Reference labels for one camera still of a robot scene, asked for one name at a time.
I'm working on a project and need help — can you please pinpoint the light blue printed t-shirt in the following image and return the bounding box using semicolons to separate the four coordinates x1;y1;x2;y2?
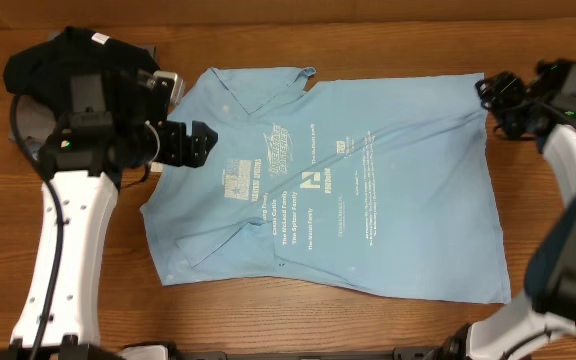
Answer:
141;67;511;304

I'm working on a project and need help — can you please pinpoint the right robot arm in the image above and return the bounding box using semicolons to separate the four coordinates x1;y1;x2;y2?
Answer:
392;59;576;360

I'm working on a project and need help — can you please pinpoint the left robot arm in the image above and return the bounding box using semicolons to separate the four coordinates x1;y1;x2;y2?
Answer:
0;70;217;359

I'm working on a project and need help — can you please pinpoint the grey folded t-shirt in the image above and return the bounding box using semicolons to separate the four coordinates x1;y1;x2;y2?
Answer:
16;45;157;146

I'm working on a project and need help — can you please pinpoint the black folded t-shirt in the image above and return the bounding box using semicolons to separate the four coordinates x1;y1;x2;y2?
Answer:
3;26;159;116

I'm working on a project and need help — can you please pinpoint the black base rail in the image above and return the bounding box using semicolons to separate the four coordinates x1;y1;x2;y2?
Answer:
117;342;449;360

